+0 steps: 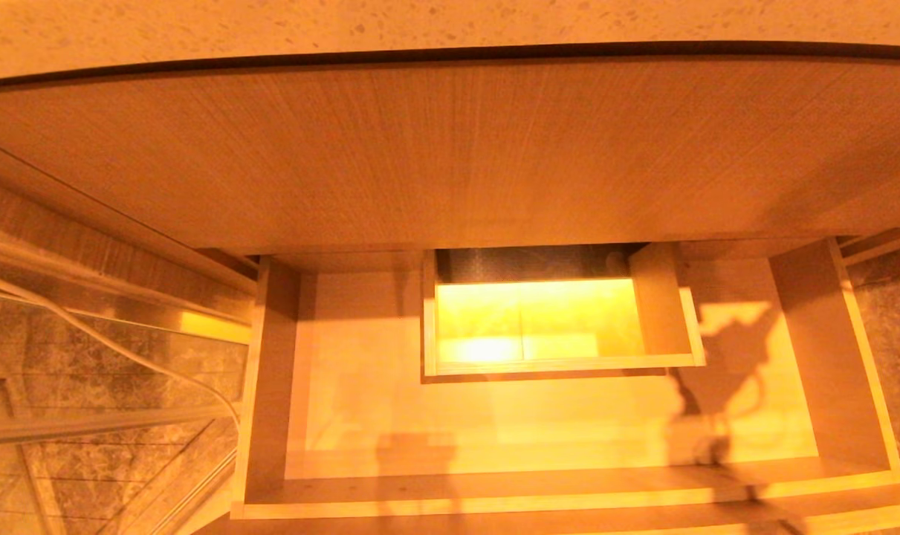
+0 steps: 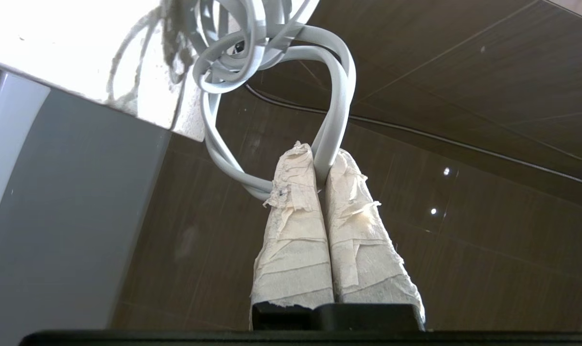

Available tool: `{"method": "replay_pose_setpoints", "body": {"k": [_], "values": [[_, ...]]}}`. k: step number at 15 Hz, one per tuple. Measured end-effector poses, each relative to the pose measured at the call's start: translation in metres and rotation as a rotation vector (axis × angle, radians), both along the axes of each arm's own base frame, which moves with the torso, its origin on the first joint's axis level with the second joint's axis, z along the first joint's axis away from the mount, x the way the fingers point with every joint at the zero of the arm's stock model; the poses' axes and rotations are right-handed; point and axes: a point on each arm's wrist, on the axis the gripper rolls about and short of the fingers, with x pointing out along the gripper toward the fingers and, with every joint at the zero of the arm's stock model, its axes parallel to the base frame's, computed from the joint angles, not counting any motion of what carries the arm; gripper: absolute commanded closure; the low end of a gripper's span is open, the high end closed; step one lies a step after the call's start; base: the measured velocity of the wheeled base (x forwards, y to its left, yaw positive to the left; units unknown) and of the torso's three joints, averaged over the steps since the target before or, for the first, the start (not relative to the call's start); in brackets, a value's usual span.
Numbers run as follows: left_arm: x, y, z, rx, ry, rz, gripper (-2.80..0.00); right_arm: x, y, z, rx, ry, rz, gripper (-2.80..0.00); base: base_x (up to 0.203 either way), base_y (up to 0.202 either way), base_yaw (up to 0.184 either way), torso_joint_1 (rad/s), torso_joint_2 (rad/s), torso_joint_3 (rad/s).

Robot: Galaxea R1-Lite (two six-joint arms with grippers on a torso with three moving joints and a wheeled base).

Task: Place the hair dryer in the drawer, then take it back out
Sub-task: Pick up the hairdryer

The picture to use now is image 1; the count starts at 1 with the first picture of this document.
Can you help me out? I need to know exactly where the wooden drawer with cutout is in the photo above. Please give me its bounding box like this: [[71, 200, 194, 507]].
[[230, 236, 900, 535]]

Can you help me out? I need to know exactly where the wooden vanity cabinet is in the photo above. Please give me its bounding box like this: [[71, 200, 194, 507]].
[[0, 46, 900, 296]]

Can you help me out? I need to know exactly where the thin white cable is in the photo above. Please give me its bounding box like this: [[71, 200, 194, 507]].
[[0, 266, 241, 426]]

